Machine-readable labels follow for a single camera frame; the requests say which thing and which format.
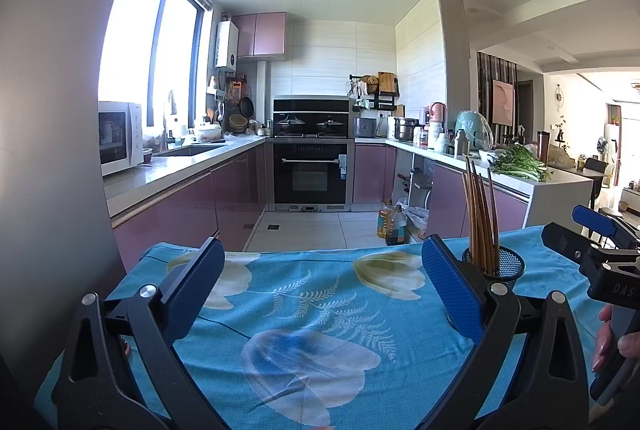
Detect green appliance under plastic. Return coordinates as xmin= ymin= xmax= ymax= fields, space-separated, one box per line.
xmin=454 ymin=109 xmax=493 ymax=151

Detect white casserole pot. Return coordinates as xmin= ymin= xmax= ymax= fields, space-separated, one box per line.
xmin=194 ymin=123 xmax=223 ymax=142

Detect bundle of bamboo chopsticks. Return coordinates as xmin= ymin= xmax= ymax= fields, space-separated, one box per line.
xmin=462 ymin=155 xmax=501 ymax=276

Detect purple peninsula base cabinets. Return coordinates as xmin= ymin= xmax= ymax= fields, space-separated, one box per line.
xmin=352 ymin=137 xmax=593 ymax=241

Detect clear plastic bag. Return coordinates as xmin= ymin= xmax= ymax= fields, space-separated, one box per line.
xmin=402 ymin=205 xmax=431 ymax=241

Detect yellow cooking oil bottle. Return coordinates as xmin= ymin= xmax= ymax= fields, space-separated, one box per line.
xmin=376 ymin=199 xmax=396 ymax=238

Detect bunch of green vegetables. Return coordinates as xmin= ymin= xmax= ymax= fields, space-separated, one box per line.
xmin=487 ymin=144 xmax=553 ymax=182

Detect black integrated stove oven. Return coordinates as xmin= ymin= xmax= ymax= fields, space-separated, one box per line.
xmin=272 ymin=95 xmax=356 ymax=213

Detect black mesh holder cup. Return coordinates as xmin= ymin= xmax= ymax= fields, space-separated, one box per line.
xmin=461 ymin=245 xmax=526 ymax=293

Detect dark slatted room screen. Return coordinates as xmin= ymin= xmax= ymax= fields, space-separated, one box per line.
xmin=476 ymin=51 xmax=518 ymax=138

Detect kitchen window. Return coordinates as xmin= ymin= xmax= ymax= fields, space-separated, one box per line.
xmin=98 ymin=0 xmax=205 ymax=131

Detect person's right hand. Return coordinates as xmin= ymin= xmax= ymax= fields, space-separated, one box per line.
xmin=591 ymin=304 xmax=640 ymax=373

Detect white wall water heater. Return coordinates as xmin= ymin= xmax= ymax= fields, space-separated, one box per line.
xmin=215 ymin=21 xmax=239 ymax=69

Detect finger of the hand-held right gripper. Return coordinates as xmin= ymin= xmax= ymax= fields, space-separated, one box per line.
xmin=573 ymin=205 xmax=640 ymax=253
xmin=542 ymin=223 xmax=606 ymax=278

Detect steel stockpot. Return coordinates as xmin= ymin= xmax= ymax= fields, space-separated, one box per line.
xmin=393 ymin=116 xmax=420 ymax=141

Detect black wall rack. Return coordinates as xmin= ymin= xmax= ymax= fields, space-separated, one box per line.
xmin=348 ymin=73 xmax=401 ymax=111

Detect pink wall cabinet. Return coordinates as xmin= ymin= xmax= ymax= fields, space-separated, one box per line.
xmin=232 ymin=12 xmax=287 ymax=60

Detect steel sink faucet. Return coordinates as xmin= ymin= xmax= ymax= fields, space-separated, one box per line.
xmin=162 ymin=90 xmax=178 ymax=151

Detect black dining chair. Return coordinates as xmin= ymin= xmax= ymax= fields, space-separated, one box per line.
xmin=584 ymin=157 xmax=608 ymax=211

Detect white microwave oven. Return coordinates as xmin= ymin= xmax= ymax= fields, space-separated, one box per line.
xmin=98 ymin=101 xmax=146 ymax=177

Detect blue floral tablecloth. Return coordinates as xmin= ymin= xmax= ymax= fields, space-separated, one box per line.
xmin=35 ymin=224 xmax=608 ymax=430

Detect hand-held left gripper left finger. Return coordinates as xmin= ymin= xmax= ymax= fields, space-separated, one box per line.
xmin=50 ymin=237 xmax=231 ymax=430

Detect purple base cabinets with sink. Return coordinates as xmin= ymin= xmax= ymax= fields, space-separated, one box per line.
xmin=102 ymin=136 xmax=268 ymax=256

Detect dark dining table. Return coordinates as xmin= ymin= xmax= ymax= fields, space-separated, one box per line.
xmin=547 ymin=155 xmax=608 ymax=176

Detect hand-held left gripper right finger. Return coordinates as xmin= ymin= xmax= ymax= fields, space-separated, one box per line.
xmin=415 ymin=235 xmax=591 ymax=430

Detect dark cooking oil bottle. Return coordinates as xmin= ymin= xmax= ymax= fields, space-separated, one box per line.
xmin=385 ymin=204 xmax=408 ymax=246

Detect pink wall painting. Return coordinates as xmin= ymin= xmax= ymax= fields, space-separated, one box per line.
xmin=491 ymin=79 xmax=515 ymax=126

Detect black pot with glass lid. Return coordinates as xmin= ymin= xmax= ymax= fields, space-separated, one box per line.
xmin=276 ymin=114 xmax=307 ymax=136
xmin=316 ymin=115 xmax=346 ymax=136

